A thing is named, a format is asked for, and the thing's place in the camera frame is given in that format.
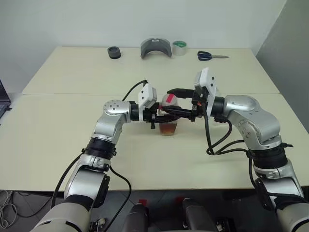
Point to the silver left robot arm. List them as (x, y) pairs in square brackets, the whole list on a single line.
[(111, 108)]

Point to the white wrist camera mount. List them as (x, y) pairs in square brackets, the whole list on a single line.
[(208, 82), (144, 94)]

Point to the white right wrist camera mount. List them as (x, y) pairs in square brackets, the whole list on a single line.
[(208, 82)]

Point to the tape roll with green core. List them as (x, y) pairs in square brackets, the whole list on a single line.
[(178, 51)]

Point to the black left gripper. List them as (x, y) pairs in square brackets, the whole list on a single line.
[(150, 117)]

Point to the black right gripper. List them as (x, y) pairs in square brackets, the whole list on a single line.
[(197, 107)]

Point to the dark laptop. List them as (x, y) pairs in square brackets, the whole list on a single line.
[(3, 96)]

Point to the dark rounded shape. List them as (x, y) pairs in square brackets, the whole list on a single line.
[(198, 215), (136, 217)]

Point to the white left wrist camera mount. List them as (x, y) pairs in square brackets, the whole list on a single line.
[(144, 94)]

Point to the clear bottle with red label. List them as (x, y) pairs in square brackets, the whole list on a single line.
[(172, 104)]

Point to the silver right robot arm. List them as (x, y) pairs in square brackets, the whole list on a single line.
[(253, 113)]

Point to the black round cap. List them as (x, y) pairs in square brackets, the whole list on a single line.
[(114, 53)]

